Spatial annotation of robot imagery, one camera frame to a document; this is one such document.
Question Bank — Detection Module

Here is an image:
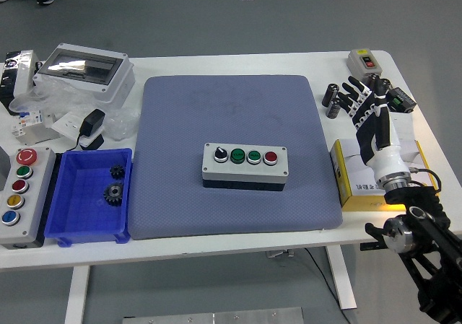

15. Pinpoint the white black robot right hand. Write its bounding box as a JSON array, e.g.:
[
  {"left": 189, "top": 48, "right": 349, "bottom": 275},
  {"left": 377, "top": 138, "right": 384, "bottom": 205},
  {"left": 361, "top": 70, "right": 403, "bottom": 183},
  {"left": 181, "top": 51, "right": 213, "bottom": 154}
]
[{"left": 337, "top": 74, "right": 412, "bottom": 188}]

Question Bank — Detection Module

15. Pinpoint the grey four-button control box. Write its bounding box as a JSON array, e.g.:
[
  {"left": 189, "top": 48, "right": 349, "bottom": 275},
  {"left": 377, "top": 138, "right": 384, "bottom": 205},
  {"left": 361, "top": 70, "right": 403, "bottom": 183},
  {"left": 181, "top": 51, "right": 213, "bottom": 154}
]
[{"left": 201, "top": 142, "right": 289, "bottom": 191}]

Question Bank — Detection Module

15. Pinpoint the grey five-button control station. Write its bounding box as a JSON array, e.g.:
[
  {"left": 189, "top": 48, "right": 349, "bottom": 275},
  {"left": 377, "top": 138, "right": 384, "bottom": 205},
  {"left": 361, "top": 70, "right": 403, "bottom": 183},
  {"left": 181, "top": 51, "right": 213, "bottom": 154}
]
[{"left": 0, "top": 146, "right": 57, "bottom": 250}]

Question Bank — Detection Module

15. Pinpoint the yellow and white cardboard box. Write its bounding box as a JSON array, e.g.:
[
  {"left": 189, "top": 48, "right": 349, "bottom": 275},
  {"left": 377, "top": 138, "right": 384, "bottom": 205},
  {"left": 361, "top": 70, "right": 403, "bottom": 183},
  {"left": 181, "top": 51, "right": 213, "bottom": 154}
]
[{"left": 330, "top": 139, "right": 440, "bottom": 212}]

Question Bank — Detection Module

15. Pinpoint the black module with green terminal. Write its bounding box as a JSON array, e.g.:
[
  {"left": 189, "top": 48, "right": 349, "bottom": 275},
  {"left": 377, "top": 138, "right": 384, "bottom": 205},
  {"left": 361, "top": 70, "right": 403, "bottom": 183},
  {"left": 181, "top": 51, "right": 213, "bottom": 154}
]
[{"left": 384, "top": 87, "right": 418, "bottom": 114}]

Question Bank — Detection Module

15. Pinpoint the white table leg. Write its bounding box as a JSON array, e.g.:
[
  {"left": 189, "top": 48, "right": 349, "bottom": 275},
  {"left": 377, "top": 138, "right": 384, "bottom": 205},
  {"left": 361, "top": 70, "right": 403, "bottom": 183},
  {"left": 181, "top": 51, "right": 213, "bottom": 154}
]
[
  {"left": 64, "top": 265, "right": 90, "bottom": 324},
  {"left": 326, "top": 245, "right": 358, "bottom": 310}
]

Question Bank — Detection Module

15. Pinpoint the blue-grey fabric mat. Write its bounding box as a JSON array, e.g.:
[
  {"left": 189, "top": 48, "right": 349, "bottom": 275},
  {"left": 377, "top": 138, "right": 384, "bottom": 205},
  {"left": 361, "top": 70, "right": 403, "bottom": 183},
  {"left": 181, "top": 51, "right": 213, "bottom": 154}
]
[{"left": 128, "top": 74, "right": 344, "bottom": 241}]

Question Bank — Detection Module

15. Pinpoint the grey metal plate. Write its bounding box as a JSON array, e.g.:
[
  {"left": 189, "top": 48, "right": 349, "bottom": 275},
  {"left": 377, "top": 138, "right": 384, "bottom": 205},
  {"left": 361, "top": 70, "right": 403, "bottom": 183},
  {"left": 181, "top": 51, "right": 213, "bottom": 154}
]
[{"left": 121, "top": 306, "right": 304, "bottom": 324}]

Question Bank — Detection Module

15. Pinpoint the large black bevel gear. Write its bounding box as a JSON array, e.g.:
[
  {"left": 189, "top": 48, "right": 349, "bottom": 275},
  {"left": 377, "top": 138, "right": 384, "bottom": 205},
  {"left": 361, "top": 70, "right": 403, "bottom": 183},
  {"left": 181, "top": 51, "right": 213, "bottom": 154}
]
[{"left": 103, "top": 181, "right": 126, "bottom": 206}]

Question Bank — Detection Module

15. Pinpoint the blue plastic bin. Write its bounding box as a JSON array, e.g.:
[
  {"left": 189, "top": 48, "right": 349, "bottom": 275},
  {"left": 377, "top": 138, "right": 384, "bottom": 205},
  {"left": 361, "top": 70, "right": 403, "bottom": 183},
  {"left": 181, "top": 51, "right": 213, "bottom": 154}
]
[{"left": 43, "top": 147, "right": 134, "bottom": 248}]

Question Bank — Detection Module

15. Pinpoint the clear plastic bag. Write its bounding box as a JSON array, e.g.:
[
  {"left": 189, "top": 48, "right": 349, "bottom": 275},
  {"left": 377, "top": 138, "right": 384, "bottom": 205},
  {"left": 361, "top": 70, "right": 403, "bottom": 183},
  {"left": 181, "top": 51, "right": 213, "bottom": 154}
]
[{"left": 9, "top": 78, "right": 141, "bottom": 143}]

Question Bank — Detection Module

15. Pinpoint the white circuit breaker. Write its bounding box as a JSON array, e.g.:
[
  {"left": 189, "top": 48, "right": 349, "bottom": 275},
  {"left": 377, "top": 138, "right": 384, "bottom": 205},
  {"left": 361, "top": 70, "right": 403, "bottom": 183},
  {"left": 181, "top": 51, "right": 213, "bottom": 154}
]
[{"left": 10, "top": 108, "right": 61, "bottom": 146}]

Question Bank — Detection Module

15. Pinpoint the white wall switch plate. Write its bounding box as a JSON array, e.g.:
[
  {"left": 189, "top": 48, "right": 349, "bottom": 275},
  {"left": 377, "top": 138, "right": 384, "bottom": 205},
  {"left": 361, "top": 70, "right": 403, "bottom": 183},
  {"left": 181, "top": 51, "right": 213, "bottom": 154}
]
[{"left": 388, "top": 110, "right": 414, "bottom": 140}]

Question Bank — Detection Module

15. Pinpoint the grey two-button switch box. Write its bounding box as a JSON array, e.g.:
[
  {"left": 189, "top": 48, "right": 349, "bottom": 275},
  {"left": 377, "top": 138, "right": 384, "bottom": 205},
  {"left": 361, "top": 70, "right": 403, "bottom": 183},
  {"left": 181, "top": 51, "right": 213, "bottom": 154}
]
[{"left": 346, "top": 48, "right": 383, "bottom": 86}]

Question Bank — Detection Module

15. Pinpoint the black cable under table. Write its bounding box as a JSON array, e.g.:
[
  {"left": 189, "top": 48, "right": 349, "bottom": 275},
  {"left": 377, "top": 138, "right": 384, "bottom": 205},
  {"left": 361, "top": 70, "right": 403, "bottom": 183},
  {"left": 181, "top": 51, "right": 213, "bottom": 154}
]
[{"left": 302, "top": 247, "right": 353, "bottom": 324}]

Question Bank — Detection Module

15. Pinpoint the white enclosure with clear window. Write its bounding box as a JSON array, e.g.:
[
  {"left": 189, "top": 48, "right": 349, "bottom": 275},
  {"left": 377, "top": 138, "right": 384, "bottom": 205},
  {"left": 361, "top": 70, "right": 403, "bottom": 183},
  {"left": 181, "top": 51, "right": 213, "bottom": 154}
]
[{"left": 32, "top": 43, "right": 136, "bottom": 105}]

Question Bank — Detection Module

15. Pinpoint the black power adapter with cord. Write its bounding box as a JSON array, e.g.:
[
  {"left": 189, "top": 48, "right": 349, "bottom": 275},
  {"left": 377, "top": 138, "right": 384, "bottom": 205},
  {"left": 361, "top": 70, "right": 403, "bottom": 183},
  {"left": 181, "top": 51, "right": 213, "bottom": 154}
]
[{"left": 66, "top": 108, "right": 106, "bottom": 151}]

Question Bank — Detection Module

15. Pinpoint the white wall socket plate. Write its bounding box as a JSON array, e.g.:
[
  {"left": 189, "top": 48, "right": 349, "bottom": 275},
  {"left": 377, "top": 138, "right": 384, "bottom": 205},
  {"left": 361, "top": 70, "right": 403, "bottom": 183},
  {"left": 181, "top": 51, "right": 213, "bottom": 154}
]
[{"left": 51, "top": 110, "right": 104, "bottom": 148}]

